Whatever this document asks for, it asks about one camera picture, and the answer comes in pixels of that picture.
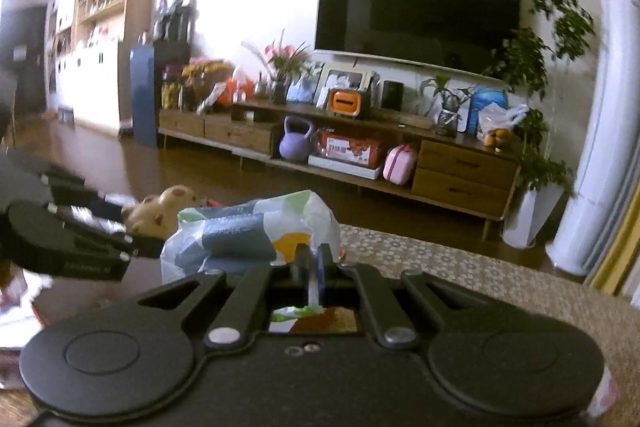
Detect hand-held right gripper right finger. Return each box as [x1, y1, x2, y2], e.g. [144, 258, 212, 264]
[317, 244, 490, 351]

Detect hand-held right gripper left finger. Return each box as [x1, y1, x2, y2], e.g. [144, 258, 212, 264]
[137, 244, 313, 349]

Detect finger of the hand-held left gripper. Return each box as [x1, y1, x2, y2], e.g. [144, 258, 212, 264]
[74, 206, 167, 259]
[42, 173, 127, 221]

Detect plastic bag with tissue pack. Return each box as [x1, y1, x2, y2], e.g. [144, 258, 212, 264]
[161, 189, 342, 323]

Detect desktop with patterned cloth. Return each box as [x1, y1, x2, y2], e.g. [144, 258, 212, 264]
[0, 223, 640, 427]

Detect brown teddy bear plush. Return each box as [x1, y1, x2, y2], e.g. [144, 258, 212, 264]
[121, 184, 182, 241]

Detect white papers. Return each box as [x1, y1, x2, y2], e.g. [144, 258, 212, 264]
[0, 271, 48, 390]

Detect white flat box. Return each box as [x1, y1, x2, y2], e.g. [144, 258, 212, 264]
[307, 154, 384, 180]

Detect blue upright panel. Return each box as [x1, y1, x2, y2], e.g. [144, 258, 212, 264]
[129, 44, 162, 150]

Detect white low cabinet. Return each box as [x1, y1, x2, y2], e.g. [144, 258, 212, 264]
[46, 39, 134, 132]

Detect red printed box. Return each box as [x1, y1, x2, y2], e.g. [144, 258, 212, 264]
[319, 129, 389, 168]

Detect purple kettlebell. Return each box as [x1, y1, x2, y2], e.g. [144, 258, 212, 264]
[278, 116, 316, 164]

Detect pink carry case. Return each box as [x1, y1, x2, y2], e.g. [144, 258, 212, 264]
[383, 143, 419, 186]

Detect yellow flower bouquet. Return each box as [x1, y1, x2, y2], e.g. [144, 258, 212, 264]
[180, 58, 232, 114]

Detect black cabinet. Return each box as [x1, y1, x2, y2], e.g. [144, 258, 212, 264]
[151, 39, 194, 108]

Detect orange radio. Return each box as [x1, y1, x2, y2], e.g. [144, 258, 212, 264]
[327, 88, 366, 118]

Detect wooden television cabinet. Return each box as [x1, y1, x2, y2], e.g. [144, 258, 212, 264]
[157, 99, 522, 244]

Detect orange packet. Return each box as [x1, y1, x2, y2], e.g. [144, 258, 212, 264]
[219, 76, 257, 108]

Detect black speaker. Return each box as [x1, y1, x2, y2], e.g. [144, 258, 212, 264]
[380, 80, 405, 112]

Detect vase with pink flowers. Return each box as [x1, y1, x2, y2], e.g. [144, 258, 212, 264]
[242, 28, 312, 106]

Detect group of figurines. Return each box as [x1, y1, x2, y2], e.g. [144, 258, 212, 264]
[151, 0, 199, 44]

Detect white plant pot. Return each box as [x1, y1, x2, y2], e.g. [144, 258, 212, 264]
[501, 186, 549, 251]

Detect green plant in glass vase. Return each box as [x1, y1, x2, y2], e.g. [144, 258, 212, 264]
[419, 74, 475, 139]

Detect white plastic bag with oranges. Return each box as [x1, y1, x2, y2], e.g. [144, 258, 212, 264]
[477, 102, 531, 154]

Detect blue bag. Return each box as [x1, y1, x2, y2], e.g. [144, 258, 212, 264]
[467, 85, 509, 134]

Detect black flat television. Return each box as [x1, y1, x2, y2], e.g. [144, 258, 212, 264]
[314, 0, 522, 80]

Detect pink packet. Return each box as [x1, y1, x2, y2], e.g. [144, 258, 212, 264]
[592, 364, 622, 415]

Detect tall green potted plant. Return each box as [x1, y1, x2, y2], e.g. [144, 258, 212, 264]
[486, 0, 597, 208]

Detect white standing air conditioner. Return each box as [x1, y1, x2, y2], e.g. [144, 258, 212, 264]
[544, 0, 640, 279]

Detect blue photo frame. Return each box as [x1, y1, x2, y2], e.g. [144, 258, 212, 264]
[285, 62, 325, 104]

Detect white photo frame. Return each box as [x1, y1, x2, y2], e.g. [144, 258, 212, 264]
[320, 65, 376, 106]

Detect yellow frame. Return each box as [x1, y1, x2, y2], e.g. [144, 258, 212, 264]
[589, 184, 640, 300]

